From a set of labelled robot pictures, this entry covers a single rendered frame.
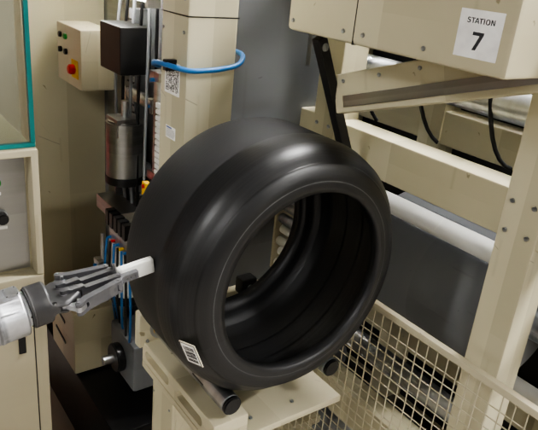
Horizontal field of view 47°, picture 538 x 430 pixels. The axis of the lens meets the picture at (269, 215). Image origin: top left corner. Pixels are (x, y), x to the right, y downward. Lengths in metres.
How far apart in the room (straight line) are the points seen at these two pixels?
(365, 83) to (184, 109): 0.44
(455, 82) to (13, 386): 1.49
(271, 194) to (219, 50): 0.45
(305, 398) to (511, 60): 0.91
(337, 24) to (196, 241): 0.58
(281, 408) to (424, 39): 0.89
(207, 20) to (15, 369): 1.17
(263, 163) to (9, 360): 1.12
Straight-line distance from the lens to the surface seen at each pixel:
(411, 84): 1.43
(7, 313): 1.10
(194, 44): 1.42
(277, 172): 1.14
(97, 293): 1.13
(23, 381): 2.05
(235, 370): 1.29
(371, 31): 1.32
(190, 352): 1.21
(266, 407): 1.54
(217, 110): 1.48
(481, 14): 1.15
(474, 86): 1.32
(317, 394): 1.60
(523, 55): 1.15
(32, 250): 1.89
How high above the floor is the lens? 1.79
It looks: 23 degrees down
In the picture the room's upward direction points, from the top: 6 degrees clockwise
